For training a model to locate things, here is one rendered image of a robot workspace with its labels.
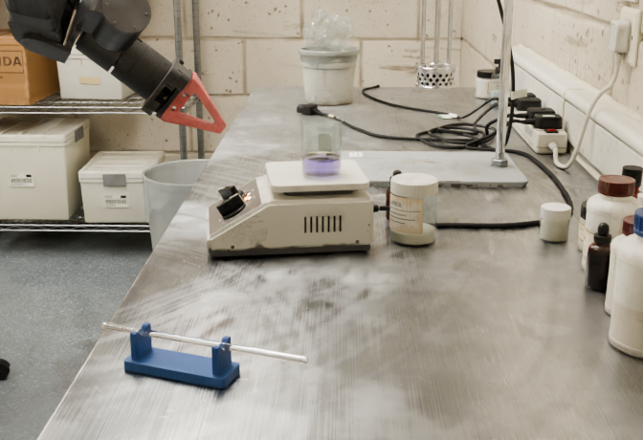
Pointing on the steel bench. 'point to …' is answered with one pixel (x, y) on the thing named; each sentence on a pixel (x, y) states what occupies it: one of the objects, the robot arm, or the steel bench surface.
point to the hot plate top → (278, 175)
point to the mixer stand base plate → (438, 167)
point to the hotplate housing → (298, 224)
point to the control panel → (239, 212)
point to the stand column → (505, 64)
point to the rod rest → (181, 363)
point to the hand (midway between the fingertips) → (218, 125)
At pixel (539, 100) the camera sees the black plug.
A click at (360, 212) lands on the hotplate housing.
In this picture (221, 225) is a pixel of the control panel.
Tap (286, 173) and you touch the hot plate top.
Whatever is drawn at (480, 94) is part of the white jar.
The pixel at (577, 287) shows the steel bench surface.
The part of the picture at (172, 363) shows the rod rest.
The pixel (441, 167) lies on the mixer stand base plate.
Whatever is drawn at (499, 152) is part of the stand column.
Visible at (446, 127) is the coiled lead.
